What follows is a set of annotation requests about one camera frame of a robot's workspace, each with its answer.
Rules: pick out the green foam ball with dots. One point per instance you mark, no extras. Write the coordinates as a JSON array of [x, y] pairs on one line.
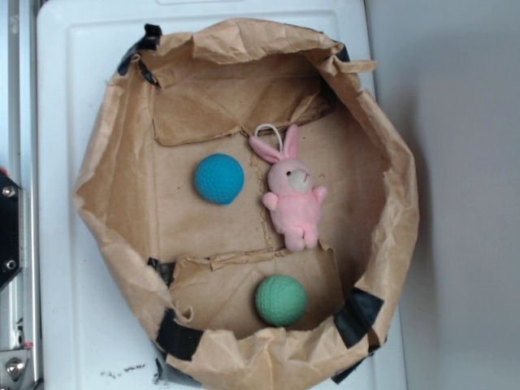
[[280, 300]]

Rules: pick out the blue foam ball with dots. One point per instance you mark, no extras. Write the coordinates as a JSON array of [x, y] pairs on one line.
[[219, 178]]

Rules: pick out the pink plush bunny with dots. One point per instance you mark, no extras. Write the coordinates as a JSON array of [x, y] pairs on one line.
[[295, 205]]

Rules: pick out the brown paper bag container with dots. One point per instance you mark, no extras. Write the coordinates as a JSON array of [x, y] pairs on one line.
[[189, 268]]

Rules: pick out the black bracket plate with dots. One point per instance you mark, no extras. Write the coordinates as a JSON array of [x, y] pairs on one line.
[[9, 229]]

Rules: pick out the aluminium frame rail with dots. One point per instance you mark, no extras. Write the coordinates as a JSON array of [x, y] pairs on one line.
[[21, 339]]

